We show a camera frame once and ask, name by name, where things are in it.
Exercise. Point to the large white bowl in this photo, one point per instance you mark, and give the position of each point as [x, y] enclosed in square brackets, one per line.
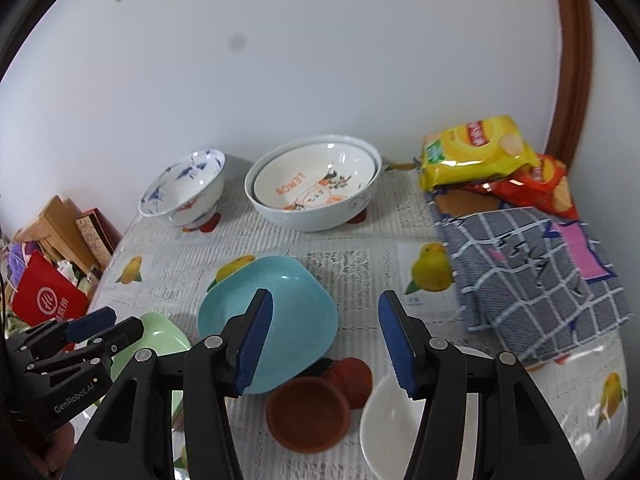
[310, 217]

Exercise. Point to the small brown bowl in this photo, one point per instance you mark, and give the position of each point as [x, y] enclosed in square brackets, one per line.
[305, 420]
[352, 375]

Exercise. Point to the light green square plate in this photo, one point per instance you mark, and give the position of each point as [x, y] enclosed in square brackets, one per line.
[165, 332]

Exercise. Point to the light blue square plate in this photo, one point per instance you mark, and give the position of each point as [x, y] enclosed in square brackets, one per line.
[295, 305]

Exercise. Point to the grey checked cloth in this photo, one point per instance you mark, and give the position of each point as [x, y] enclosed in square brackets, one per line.
[525, 280]

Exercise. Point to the blue and white porcelain bowl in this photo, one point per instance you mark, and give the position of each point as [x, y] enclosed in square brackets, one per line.
[180, 185]

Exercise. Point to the red paper bag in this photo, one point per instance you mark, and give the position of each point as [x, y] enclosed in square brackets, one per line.
[45, 300]

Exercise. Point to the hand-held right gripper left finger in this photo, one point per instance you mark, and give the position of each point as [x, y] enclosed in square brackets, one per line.
[256, 340]

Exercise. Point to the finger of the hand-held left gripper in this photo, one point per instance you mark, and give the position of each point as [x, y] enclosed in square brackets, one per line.
[90, 324]
[122, 337]

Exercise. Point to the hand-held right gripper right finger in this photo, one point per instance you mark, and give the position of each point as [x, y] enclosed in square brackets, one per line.
[397, 340]

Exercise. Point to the yellow chips bag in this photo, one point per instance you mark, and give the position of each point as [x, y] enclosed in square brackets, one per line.
[475, 155]

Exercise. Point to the fruit print lace tablecloth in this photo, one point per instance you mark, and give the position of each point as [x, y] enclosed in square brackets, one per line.
[350, 255]

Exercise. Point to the purple bag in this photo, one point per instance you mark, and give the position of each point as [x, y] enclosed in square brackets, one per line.
[22, 260]

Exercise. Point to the brown patterned box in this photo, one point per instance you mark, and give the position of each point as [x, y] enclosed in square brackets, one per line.
[95, 235]

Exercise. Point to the brown wooden door frame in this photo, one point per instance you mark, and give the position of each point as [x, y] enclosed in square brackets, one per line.
[575, 60]

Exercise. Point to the plain white bowl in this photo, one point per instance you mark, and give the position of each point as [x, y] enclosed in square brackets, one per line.
[385, 425]

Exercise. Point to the red chips bag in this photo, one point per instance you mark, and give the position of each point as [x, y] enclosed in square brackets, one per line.
[545, 185]

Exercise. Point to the white bowl with orange print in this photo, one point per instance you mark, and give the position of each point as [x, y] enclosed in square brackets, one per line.
[310, 180]

